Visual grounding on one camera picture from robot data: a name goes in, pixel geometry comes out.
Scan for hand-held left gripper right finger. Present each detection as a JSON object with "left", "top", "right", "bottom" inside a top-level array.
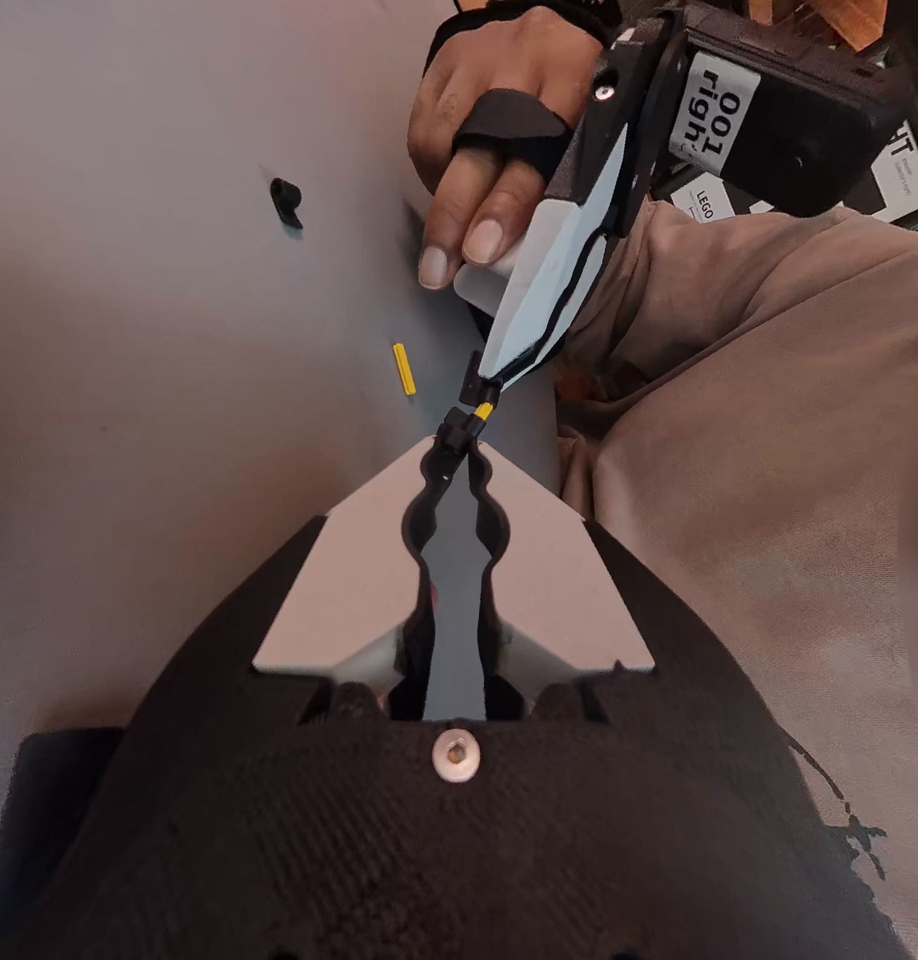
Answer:
[{"left": 468, "top": 438, "right": 655, "bottom": 690}]

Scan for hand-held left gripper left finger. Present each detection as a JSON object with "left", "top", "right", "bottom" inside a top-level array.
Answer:
[{"left": 252, "top": 437, "right": 449, "bottom": 697}]

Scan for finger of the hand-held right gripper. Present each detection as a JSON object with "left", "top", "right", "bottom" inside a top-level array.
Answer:
[
  {"left": 498, "top": 234, "right": 609, "bottom": 393},
  {"left": 453, "top": 122, "right": 630, "bottom": 378}
]

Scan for black toy connector block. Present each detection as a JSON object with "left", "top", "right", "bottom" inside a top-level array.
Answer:
[{"left": 457, "top": 351, "right": 505, "bottom": 404}]

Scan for person's right hand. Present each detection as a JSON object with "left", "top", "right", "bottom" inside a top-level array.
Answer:
[{"left": 406, "top": 6, "right": 612, "bottom": 291}]

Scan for black white toy box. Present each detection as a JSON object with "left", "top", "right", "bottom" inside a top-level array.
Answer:
[{"left": 650, "top": 120, "right": 918, "bottom": 226}]

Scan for person's beige hoodie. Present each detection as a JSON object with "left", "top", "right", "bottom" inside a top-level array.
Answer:
[{"left": 556, "top": 202, "right": 918, "bottom": 960}]

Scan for black toy clip piece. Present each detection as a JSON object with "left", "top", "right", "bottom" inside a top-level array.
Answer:
[{"left": 270, "top": 177, "right": 305, "bottom": 230}]

